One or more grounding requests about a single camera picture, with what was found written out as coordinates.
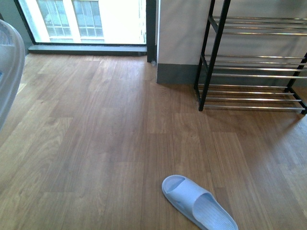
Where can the black metal shoe rack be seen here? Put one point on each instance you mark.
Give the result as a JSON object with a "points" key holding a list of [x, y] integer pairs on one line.
{"points": [[251, 62]]}

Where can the light blue slide slipper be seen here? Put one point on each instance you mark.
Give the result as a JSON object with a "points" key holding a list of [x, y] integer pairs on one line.
{"points": [[197, 204]]}

